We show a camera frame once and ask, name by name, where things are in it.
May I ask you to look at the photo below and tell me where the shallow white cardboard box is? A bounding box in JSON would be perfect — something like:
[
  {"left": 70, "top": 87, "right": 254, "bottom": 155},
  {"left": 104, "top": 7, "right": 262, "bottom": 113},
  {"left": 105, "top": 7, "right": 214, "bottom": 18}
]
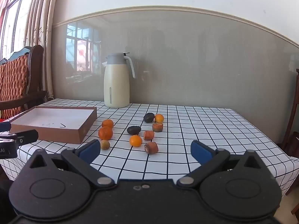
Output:
[{"left": 10, "top": 106, "right": 98, "bottom": 144}]

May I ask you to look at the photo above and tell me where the light blue cloth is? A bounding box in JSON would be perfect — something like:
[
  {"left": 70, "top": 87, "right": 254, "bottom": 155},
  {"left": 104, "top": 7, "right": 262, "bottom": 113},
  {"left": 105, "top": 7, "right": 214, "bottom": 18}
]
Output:
[{"left": 0, "top": 47, "right": 31, "bottom": 64}]

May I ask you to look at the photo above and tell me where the dark wooden furniture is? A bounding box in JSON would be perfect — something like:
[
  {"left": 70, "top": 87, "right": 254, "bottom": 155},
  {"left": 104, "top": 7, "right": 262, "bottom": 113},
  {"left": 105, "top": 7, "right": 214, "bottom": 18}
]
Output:
[{"left": 279, "top": 69, "right": 299, "bottom": 159}]

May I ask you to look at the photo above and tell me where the beige embroidered curtain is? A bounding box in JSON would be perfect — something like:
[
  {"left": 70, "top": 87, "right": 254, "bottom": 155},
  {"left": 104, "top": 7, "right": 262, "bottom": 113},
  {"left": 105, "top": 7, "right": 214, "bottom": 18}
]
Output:
[{"left": 24, "top": 0, "right": 61, "bottom": 101}]

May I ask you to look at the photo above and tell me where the wooden sofa orange tufted upholstery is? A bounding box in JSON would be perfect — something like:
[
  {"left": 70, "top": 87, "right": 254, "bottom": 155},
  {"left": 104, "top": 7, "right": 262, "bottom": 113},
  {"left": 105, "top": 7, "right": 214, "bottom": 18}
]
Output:
[{"left": 0, "top": 45, "right": 48, "bottom": 122}]

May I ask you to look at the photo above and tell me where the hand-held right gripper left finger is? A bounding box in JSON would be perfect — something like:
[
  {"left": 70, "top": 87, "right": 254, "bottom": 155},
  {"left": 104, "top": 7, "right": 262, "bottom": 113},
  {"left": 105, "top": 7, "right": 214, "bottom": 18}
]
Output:
[{"left": 29, "top": 139, "right": 115, "bottom": 190}]

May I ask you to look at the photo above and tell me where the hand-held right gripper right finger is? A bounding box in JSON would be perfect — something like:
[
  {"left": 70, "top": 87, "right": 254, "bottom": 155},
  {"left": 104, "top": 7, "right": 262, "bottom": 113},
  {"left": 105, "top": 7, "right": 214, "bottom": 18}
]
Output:
[{"left": 176, "top": 140, "right": 265, "bottom": 189}]

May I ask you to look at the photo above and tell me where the cream thermos jug grey lid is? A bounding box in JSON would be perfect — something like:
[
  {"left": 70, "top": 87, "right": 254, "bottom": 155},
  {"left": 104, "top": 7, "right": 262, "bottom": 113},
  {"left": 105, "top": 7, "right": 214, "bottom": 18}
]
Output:
[{"left": 103, "top": 52, "right": 136, "bottom": 109}]

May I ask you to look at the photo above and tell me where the white black checked tablecloth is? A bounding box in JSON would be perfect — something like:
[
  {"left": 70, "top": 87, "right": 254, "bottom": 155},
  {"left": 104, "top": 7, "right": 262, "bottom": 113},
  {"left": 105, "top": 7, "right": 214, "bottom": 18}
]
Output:
[{"left": 0, "top": 99, "right": 299, "bottom": 196}]

